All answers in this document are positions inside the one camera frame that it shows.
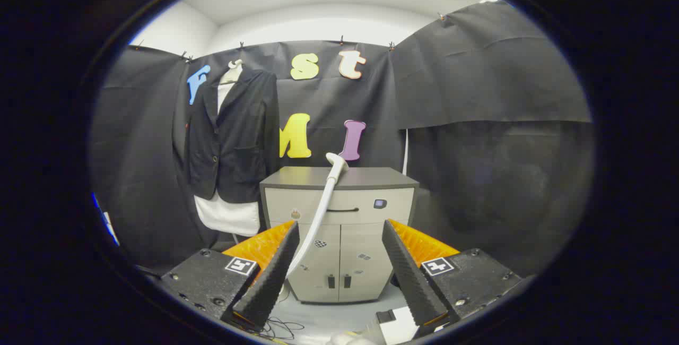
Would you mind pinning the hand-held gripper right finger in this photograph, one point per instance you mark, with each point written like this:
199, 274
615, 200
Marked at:
414, 281

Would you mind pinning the black backdrop cloth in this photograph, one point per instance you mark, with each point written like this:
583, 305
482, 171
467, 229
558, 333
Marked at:
477, 95

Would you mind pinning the white box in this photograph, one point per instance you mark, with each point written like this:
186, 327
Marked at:
400, 326

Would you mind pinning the row of black cloth clips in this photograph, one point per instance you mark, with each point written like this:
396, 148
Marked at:
342, 40

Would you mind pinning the grey cabinet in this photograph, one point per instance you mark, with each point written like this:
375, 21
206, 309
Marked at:
366, 212

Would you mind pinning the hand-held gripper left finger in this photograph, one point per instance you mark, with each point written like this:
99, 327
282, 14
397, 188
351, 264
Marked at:
270, 281

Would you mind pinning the black jacket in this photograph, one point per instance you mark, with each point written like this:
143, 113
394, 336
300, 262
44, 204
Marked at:
238, 138

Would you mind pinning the white garment steamer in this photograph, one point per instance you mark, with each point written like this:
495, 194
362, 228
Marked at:
333, 175

